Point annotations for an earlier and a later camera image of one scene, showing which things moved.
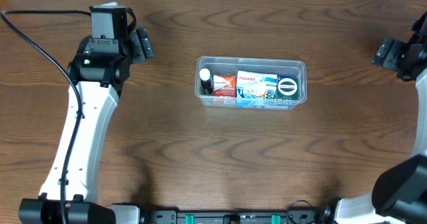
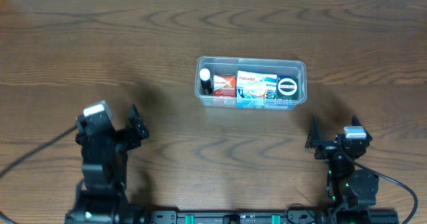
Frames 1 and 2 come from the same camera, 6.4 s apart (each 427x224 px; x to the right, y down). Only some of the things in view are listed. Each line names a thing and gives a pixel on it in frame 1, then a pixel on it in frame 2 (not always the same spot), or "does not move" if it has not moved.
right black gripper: x=388 y=53 to x=329 y=147
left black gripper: x=142 y=45 to x=123 y=135
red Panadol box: x=225 y=85 does not move
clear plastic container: x=250 y=83 does not move
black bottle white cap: x=206 y=84 does not move
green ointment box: x=287 y=87 does not move
